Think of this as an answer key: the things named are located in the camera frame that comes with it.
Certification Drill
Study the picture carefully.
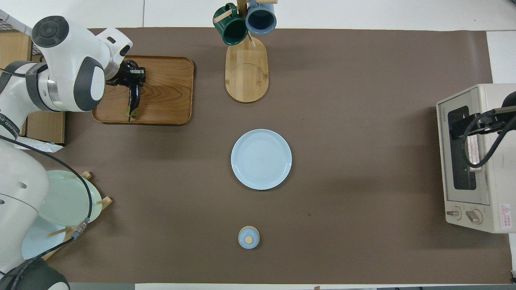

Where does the wire basket with cloth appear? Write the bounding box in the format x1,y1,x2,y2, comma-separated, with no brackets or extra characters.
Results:
0,9,67,153

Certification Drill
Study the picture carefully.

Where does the pale green plate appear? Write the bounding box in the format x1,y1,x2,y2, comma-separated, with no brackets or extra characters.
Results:
37,170,103,227

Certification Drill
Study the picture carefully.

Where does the wooden plate rack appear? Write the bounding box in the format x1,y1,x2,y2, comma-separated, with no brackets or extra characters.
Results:
42,171,113,261

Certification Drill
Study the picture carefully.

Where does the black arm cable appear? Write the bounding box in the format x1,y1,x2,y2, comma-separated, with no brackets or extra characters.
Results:
0,135,92,242
462,113,516,170

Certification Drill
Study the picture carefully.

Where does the small blue lidded jar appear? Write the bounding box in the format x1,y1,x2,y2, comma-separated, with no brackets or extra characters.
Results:
237,226,260,250

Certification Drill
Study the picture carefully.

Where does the light blue serving plate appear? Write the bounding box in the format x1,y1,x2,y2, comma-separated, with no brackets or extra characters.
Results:
231,128,293,191

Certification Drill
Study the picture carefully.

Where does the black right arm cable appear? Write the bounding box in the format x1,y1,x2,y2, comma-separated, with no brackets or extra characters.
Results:
462,113,516,170

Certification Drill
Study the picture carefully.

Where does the dark purple eggplant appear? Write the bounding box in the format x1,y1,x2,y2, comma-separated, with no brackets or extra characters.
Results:
124,60,142,118

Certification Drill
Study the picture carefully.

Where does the dark green mug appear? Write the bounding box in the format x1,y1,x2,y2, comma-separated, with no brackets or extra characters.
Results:
213,3,249,46

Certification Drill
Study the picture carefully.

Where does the wooden mug tree stand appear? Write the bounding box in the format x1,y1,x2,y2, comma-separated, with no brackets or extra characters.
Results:
213,0,279,104

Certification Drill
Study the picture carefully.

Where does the brown wooden tray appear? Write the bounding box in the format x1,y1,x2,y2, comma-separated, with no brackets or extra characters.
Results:
92,55,195,126

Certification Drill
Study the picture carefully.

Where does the beige toaster oven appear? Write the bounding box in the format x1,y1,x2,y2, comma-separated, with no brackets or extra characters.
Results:
436,83,516,234

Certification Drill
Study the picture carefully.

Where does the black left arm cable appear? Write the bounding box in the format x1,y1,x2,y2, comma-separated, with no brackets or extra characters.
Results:
0,135,92,242

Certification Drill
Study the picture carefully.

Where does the brown table mat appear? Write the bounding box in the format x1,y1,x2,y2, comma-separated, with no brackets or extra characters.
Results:
16,27,513,285

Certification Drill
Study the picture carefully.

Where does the red warning sticker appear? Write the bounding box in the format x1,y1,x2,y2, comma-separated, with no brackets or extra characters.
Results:
499,203,512,228

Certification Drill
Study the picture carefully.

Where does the light blue racked plate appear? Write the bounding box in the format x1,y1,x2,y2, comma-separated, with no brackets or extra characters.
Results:
21,217,67,261

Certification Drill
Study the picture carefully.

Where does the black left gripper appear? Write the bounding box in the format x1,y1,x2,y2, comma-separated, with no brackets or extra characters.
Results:
106,59,146,87

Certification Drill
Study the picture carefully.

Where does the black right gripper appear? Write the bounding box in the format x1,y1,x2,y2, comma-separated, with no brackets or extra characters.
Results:
449,91,516,140

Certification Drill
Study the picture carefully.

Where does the blue mug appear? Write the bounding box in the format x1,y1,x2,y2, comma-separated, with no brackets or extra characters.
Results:
245,0,277,35

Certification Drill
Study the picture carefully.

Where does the glass oven door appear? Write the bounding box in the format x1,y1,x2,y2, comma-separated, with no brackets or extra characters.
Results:
437,89,491,205

